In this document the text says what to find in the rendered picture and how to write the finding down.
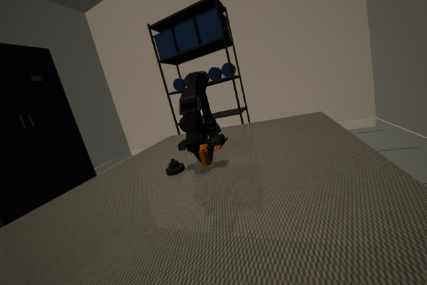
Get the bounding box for orange knob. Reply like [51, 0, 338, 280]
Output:
[198, 149, 211, 166]

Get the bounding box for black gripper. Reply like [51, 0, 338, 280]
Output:
[178, 124, 226, 163]

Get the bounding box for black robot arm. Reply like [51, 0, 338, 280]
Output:
[179, 71, 221, 151]

